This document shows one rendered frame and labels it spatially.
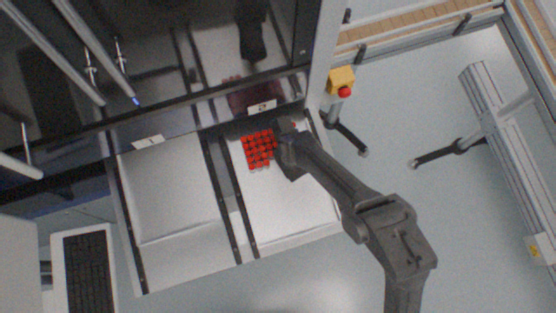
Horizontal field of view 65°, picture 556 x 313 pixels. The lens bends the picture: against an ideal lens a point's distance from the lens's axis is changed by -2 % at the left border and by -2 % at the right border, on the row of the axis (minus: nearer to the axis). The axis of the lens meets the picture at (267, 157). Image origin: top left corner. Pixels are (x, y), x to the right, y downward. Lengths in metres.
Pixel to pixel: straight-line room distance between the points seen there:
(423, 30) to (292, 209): 0.73
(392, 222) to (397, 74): 1.86
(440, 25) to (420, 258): 1.02
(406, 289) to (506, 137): 1.31
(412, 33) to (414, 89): 1.00
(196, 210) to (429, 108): 1.54
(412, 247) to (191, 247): 0.79
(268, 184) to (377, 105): 1.21
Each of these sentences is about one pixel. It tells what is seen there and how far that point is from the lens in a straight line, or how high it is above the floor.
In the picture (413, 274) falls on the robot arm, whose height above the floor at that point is 1.52.
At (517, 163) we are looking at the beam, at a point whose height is 0.55.
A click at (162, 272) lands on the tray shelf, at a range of 1.39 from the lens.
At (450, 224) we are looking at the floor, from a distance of 2.40.
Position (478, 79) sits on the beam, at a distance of 2.03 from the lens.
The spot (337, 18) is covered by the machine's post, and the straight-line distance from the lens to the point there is 1.00.
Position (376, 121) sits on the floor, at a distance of 2.42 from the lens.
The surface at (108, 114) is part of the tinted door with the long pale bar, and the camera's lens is 1.12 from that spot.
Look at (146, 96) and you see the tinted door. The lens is 1.07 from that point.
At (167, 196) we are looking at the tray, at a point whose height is 0.88.
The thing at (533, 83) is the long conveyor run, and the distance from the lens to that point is 1.71.
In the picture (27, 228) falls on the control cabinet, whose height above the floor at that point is 0.87.
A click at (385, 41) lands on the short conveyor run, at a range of 1.53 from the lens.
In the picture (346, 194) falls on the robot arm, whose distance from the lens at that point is 0.82.
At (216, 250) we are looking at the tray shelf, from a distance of 1.36.
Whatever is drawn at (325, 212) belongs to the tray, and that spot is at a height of 0.88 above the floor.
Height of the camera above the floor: 2.22
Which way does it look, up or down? 75 degrees down
